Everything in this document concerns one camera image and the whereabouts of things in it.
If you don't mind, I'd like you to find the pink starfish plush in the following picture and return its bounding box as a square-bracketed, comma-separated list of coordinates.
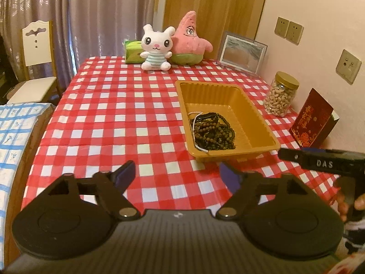
[170, 11, 214, 66]

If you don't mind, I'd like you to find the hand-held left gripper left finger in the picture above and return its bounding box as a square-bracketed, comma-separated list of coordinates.
[47, 161, 141, 221]

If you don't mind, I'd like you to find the beige wall socket with switch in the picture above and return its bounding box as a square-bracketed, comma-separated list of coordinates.
[335, 49, 362, 85]

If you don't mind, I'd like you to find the clear picture frame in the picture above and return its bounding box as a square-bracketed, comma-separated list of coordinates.
[216, 30, 268, 76]

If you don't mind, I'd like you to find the grey curtain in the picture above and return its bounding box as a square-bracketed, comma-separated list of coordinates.
[0, 0, 161, 81]

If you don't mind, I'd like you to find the dark storage rack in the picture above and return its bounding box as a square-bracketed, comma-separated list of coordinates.
[0, 34, 18, 101]

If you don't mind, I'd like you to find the red checked tablecloth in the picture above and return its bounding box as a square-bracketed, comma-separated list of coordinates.
[21, 55, 343, 215]

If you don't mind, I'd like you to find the white wooden chair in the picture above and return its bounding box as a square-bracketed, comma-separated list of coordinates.
[6, 20, 62, 105]

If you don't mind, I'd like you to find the red gift box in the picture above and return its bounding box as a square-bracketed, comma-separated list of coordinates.
[289, 87, 340, 149]

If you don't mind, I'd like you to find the brown bead necklace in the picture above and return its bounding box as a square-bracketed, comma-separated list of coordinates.
[189, 113, 237, 151]

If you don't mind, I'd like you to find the wooden door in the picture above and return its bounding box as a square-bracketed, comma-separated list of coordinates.
[162, 0, 270, 61]

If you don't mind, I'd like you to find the yellow plastic tray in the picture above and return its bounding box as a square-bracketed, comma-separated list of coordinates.
[175, 80, 281, 162]

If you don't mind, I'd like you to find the white bunny plush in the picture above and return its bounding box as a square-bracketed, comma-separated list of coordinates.
[139, 24, 176, 71]

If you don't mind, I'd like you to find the person's right hand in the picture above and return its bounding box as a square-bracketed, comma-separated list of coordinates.
[336, 177, 365, 222]

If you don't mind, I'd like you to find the nut jar with gold lid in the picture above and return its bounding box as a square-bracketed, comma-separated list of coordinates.
[263, 71, 300, 118]

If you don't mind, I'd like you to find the green tissue pack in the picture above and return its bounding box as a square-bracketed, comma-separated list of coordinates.
[124, 40, 148, 64]

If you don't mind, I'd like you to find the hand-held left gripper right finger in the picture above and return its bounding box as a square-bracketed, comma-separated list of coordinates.
[215, 163, 311, 221]

